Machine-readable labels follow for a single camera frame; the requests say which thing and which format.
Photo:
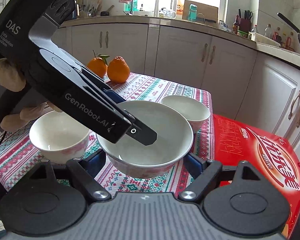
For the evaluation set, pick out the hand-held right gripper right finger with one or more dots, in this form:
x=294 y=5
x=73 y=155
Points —
x=195 y=165

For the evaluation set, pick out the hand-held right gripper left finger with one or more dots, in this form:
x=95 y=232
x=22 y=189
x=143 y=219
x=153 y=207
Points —
x=98 y=161

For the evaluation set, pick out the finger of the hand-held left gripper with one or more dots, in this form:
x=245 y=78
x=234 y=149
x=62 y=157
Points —
x=111 y=95
x=145 y=136

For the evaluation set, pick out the white bowl pink pattern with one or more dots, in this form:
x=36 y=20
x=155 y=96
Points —
x=60 y=135
x=190 y=107
x=165 y=135

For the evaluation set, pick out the person's left hand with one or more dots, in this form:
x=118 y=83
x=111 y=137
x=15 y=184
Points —
x=7 y=75

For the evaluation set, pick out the bumpy orange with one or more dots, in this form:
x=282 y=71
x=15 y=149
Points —
x=118 y=71

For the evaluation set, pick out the orange with green leaves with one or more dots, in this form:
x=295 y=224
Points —
x=97 y=67

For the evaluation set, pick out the patterned tablecloth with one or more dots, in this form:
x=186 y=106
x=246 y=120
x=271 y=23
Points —
x=145 y=87

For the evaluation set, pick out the red cardboard box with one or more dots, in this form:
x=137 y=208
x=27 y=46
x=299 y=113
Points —
x=240 y=140

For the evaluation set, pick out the utensil holder with chopsticks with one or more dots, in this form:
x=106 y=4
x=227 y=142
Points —
x=90 y=11

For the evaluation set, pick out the kitchen countertop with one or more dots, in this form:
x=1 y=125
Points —
x=165 y=21

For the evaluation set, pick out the green dish soap bottle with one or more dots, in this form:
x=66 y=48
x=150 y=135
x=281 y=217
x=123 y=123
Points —
x=134 y=5

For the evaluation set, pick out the white cup stack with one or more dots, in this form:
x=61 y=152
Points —
x=156 y=8

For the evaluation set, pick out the orange juice bottle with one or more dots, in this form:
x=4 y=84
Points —
x=180 y=5

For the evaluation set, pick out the teal water bottle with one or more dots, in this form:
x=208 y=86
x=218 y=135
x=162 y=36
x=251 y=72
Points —
x=193 y=13

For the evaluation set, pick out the brown cutting board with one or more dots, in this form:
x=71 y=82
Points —
x=207 y=7

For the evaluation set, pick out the dark sauce bottle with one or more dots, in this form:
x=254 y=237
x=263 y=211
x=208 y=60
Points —
x=236 y=26

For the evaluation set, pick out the white tray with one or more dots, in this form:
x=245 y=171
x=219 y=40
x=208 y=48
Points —
x=265 y=38

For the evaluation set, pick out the dark red knife block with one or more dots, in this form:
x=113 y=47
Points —
x=245 y=23

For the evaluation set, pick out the clear plastic bottle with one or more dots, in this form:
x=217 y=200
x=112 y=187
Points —
x=267 y=31

